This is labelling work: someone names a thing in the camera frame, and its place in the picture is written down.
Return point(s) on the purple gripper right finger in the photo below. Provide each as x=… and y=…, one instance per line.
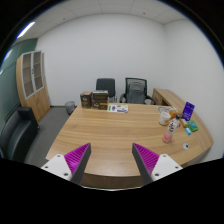
x=152, y=166

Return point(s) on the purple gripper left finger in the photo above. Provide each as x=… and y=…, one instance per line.
x=70, y=166

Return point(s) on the clear plastic water bottle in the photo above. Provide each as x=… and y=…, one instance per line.
x=172, y=127

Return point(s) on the white ceramic mug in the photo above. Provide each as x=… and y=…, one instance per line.
x=164, y=118

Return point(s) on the small blue box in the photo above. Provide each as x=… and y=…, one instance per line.
x=188, y=131

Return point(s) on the round patterned plate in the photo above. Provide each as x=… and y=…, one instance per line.
x=164, y=109

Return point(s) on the orange snack box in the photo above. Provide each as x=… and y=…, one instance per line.
x=174, y=113

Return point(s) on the grey waste bin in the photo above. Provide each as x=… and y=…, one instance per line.
x=70, y=107

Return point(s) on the green flat box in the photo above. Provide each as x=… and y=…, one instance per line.
x=192, y=126

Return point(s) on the white green leaflet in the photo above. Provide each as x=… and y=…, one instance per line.
x=117, y=108

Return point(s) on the purple standing card box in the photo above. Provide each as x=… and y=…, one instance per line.
x=188, y=111

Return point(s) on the black leather sofa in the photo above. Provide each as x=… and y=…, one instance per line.
x=18, y=134

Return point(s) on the dark brown box left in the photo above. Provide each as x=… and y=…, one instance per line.
x=86, y=99

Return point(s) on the dark brown box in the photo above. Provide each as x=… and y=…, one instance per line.
x=100, y=99
x=86, y=99

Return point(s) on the dark brown box right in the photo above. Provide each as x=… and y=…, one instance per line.
x=100, y=99

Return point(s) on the wooden side desk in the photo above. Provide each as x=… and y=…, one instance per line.
x=165, y=97

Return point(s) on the grey mesh office chair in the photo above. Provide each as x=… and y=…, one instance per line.
x=135, y=92

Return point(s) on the black visitor chair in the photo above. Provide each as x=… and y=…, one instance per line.
x=109, y=85

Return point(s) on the wooden glass-door cabinet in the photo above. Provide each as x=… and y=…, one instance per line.
x=31, y=83

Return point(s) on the table cable grommet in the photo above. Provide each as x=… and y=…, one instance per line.
x=185, y=146

